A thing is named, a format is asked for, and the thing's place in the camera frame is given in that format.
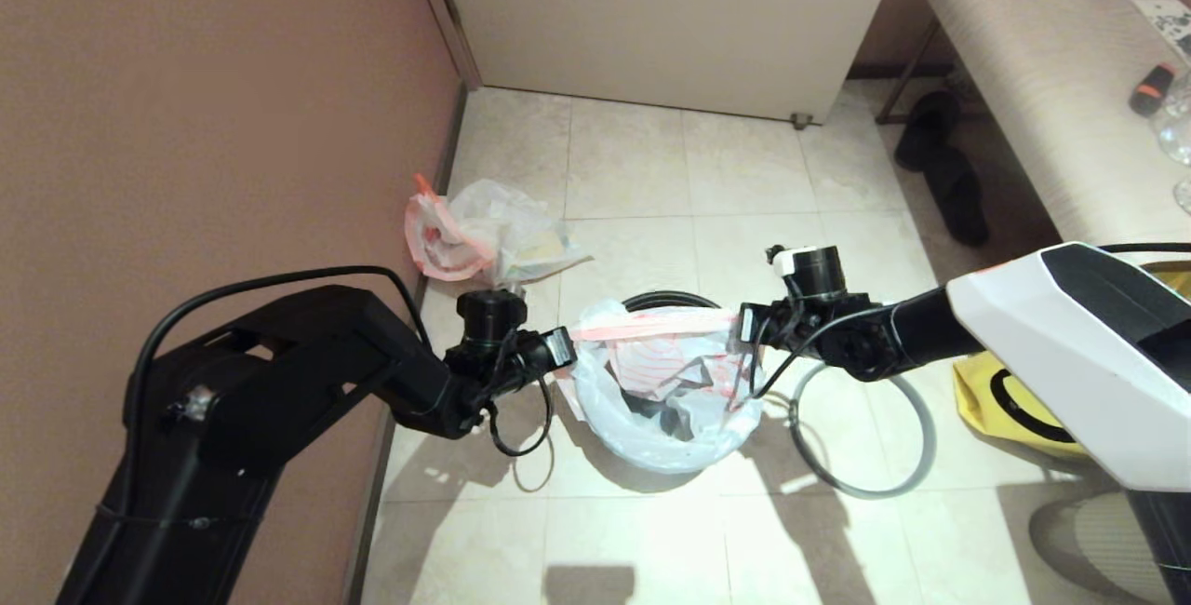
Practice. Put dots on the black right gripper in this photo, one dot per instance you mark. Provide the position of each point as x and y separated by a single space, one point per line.
800 326

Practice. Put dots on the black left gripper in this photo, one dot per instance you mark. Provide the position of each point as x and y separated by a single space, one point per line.
516 363

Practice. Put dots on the white red-printed trash bag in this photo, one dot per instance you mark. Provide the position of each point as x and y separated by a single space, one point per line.
493 233
642 442

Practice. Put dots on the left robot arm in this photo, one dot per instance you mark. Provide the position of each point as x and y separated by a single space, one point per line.
279 382

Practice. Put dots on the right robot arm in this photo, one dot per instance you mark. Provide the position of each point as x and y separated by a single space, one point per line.
1051 354

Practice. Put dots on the black round trash bin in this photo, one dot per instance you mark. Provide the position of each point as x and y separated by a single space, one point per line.
670 296

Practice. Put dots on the yellow fabric bag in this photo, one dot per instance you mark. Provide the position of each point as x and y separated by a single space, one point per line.
986 400

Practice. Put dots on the grey skirting board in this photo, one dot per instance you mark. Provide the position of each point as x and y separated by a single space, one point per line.
437 205

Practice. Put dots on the black slipper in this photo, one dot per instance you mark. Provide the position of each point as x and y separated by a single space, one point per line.
963 203
928 128

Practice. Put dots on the small metal door stop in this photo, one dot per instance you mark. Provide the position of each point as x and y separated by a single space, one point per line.
800 120

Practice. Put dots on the white door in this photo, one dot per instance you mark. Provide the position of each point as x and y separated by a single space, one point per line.
670 19

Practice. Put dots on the light woodgrain desk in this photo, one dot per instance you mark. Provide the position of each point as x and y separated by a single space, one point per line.
1051 74

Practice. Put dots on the clear wine glass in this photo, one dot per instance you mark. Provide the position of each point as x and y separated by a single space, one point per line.
1176 132
1184 197

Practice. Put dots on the black marker with red band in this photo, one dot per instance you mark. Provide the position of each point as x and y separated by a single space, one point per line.
1152 89

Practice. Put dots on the white leaflet with blue print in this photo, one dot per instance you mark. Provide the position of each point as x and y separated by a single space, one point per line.
1167 20

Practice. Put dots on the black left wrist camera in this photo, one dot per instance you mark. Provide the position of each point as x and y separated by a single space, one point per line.
491 312

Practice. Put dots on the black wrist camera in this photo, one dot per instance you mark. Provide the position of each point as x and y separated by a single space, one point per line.
491 312
814 270

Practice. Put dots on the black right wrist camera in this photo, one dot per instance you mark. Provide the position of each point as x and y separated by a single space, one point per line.
814 270

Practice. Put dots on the beige door frame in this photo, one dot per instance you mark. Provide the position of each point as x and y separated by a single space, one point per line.
445 9

